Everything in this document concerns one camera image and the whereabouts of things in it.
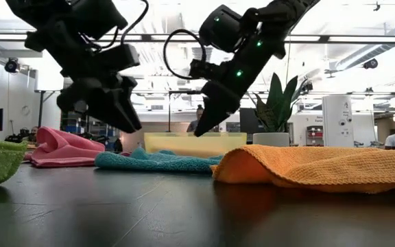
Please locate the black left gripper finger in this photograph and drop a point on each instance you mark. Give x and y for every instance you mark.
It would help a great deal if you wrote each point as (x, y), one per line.
(72, 99)
(115, 106)

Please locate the potted plant in white pot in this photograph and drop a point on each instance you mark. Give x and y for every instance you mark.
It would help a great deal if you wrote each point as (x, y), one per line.
(273, 137)

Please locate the black monitor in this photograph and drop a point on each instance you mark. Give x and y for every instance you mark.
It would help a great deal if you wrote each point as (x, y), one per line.
(249, 127)

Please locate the red shelf unit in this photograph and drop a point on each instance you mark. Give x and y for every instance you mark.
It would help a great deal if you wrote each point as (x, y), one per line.
(314, 133)

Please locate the black table mat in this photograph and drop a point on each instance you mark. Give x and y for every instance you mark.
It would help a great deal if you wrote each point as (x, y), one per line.
(115, 219)

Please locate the yellow-green plastic bin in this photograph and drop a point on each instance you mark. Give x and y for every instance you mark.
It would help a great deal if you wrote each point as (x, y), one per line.
(183, 144)

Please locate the white pillar with signs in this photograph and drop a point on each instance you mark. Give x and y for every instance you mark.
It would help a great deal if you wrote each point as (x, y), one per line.
(338, 120)

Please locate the orange microfiber towel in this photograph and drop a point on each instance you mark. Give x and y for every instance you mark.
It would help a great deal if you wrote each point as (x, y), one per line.
(321, 164)

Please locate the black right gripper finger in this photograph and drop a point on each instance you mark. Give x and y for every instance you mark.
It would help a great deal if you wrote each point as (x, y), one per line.
(219, 103)

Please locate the blue microfiber towel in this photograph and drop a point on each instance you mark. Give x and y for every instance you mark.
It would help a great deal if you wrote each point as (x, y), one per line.
(156, 163)

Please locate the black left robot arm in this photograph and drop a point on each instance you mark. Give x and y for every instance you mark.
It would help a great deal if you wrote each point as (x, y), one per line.
(46, 10)

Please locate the black ceiling spotlight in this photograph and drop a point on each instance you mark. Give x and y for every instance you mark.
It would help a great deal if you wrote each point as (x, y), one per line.
(370, 64)
(11, 66)

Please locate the pink microfiber towel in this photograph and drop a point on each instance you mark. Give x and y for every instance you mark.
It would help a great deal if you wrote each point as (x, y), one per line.
(67, 154)

